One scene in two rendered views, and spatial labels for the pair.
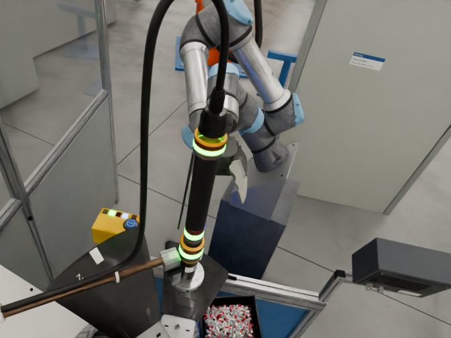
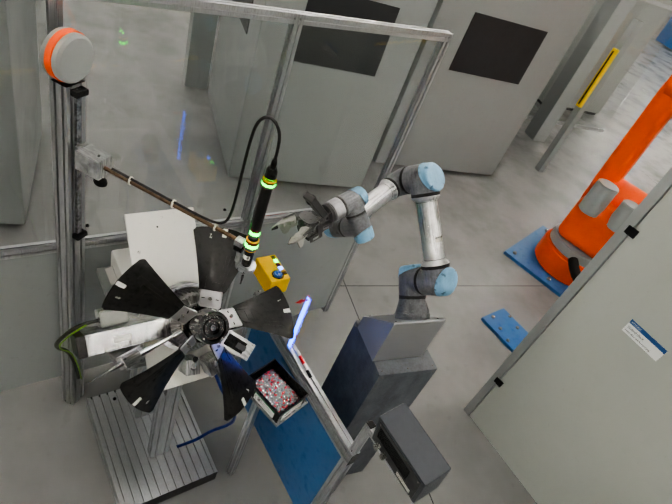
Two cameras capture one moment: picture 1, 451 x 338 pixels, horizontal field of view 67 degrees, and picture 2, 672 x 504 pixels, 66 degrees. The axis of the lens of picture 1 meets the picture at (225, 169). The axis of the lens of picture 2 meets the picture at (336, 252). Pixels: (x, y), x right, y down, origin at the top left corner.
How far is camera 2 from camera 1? 1.25 m
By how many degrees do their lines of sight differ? 33
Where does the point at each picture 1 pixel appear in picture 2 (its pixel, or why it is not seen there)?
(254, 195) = (373, 328)
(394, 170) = not seen: outside the picture
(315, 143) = (549, 403)
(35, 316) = (185, 251)
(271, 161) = (403, 311)
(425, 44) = not seen: outside the picture
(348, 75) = (616, 343)
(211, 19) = (408, 172)
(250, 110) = (358, 224)
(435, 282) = (411, 467)
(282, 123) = (425, 283)
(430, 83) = not seen: outside the picture
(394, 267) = (392, 426)
